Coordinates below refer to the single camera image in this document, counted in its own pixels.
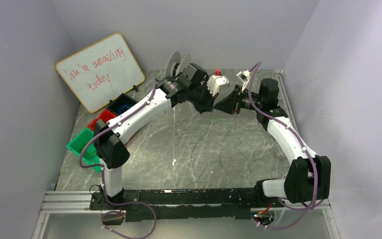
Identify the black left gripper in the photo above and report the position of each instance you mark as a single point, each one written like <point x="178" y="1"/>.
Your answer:
<point x="203" y="95"/>

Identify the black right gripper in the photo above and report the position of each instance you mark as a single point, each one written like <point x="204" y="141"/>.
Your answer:
<point x="237" y="100"/>

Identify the white perforated filament spool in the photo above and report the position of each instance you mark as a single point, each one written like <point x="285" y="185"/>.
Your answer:
<point x="176" y="64"/>

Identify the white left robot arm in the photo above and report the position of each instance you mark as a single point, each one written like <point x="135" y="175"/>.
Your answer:
<point x="193" y="85"/>

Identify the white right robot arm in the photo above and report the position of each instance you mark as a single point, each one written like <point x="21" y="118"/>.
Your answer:
<point x="308" y="178"/>

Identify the black storage bin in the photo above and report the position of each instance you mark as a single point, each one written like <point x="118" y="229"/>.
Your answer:
<point x="121" y="104"/>

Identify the whiteboard with red writing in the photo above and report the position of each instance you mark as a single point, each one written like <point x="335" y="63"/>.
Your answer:
<point x="101" y="72"/>

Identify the green storage bin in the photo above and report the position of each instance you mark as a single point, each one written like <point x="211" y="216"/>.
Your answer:
<point x="77" y="144"/>

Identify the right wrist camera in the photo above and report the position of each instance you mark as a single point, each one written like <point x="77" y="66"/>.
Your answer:
<point x="244" y="77"/>

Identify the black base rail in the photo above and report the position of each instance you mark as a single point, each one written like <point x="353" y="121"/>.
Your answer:
<point x="139" y="205"/>

